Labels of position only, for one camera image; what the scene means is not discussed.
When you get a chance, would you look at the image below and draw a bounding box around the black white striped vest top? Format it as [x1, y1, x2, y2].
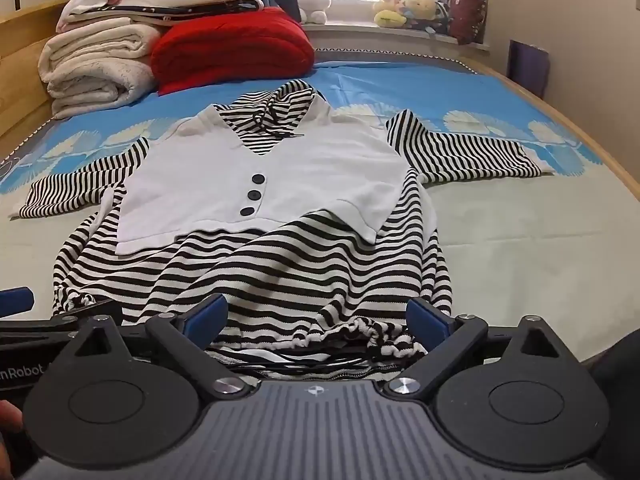
[9, 79, 556, 380]

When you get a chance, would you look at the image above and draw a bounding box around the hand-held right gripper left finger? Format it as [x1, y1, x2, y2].
[65, 294, 253, 402]

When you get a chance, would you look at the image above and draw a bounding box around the person's left hand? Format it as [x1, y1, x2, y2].
[0, 400, 24, 480]

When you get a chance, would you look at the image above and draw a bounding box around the wooden headboard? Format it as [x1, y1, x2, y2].
[0, 0, 76, 143]

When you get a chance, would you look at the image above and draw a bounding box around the black white plush toy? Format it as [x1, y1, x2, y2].
[425, 2, 455, 37]

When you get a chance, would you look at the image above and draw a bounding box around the dark red cushion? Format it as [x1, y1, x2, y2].
[447, 0, 488, 45]

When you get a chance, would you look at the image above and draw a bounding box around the dark patterned folded cloth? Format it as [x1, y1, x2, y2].
[65, 0, 264, 28]

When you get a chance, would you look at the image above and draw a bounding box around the red folded blanket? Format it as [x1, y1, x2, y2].
[151, 7, 316, 96]

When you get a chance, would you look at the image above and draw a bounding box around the purple box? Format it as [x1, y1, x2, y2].
[508, 39, 552, 98]

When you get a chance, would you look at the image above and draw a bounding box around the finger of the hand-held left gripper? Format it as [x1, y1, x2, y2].
[0, 299, 124, 333]
[0, 287, 34, 318]

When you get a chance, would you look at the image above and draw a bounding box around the cream folded fleece blanket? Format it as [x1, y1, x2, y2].
[39, 16, 165, 120]

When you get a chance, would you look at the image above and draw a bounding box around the blue floral bed sheet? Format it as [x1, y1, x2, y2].
[0, 47, 640, 361]

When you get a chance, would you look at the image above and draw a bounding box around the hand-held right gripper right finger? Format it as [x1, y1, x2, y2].
[384, 299, 568, 403]

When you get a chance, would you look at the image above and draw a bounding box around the yellow round-head plush toy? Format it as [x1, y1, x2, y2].
[402, 0, 442, 25]

